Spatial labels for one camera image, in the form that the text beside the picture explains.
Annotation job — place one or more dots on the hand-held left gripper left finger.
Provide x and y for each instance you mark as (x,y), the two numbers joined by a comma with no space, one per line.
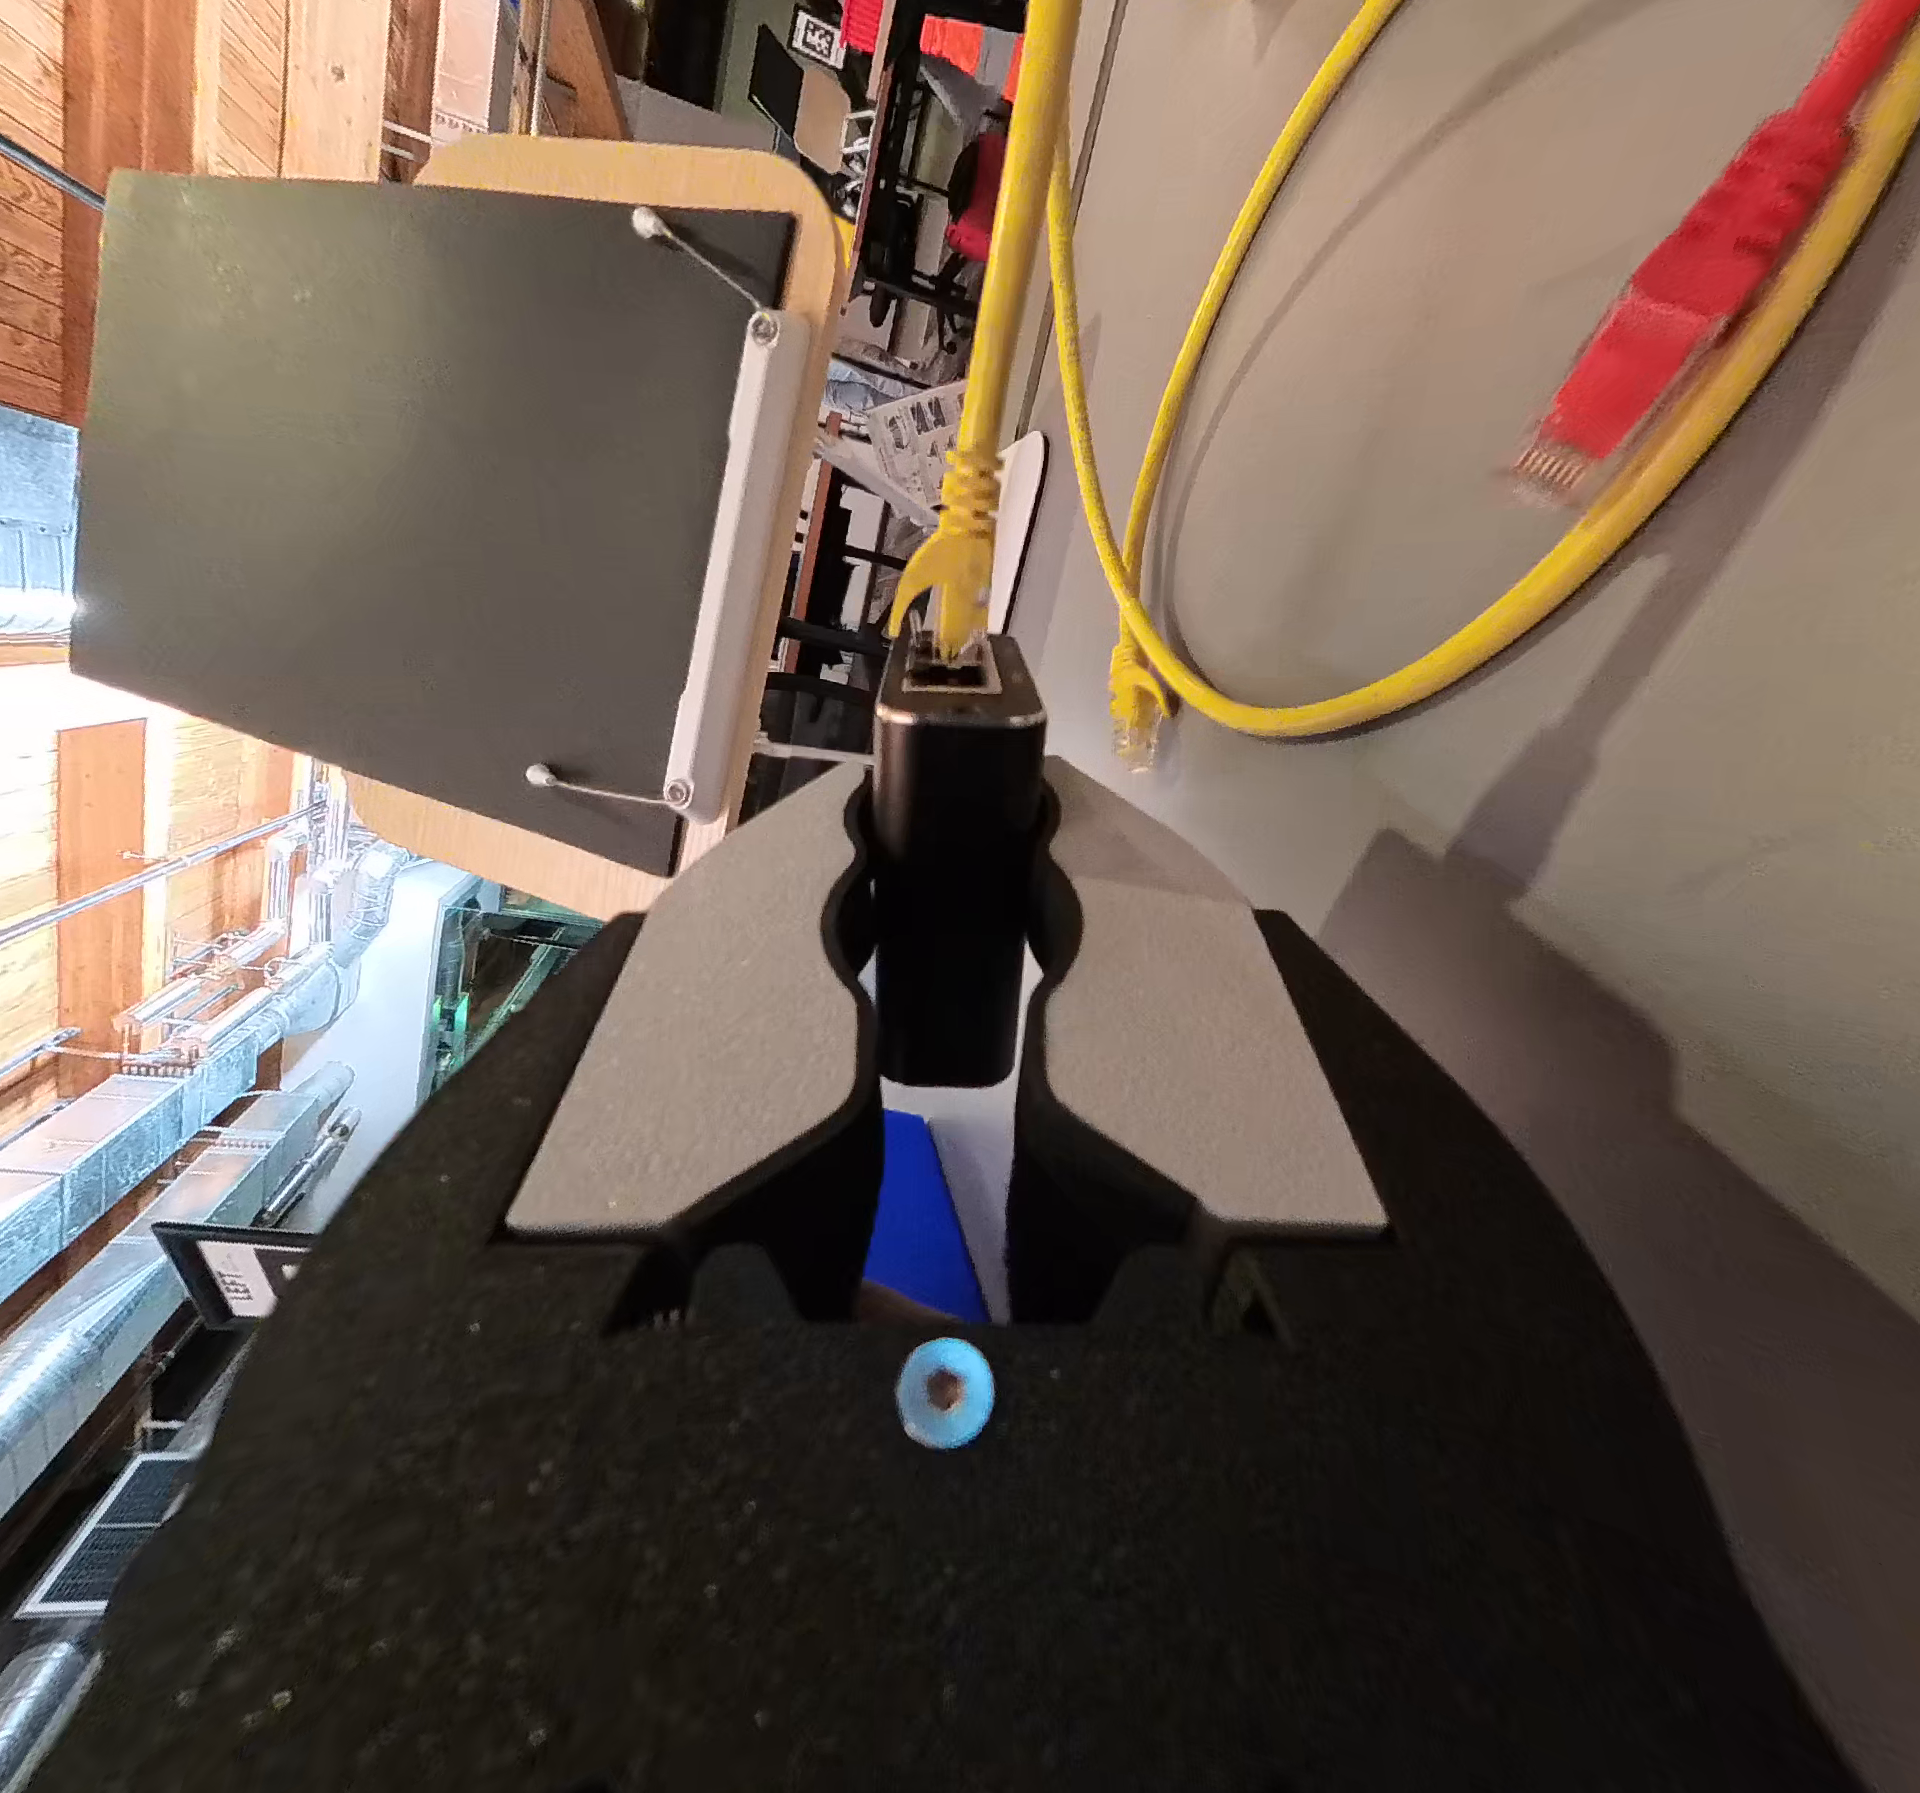
(705,1044)

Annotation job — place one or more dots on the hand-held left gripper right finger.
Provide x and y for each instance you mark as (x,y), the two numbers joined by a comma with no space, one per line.
(1199,1044)

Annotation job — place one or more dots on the blue plastic bin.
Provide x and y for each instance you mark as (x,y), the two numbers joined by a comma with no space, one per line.
(924,1223)

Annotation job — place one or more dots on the black ethernet adapter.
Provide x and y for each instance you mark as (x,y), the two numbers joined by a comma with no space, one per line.
(956,895)

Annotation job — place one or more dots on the printed paper sheet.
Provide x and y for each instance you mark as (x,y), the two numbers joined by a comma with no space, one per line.
(918,442)

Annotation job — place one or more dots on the white vent grille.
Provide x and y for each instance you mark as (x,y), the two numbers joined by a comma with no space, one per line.
(104,1533)

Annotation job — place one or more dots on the red chair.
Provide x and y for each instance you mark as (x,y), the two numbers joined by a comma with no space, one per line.
(984,196)

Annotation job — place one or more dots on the silver ventilation duct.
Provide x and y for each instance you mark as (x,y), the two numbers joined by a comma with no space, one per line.
(61,1375)
(121,1148)

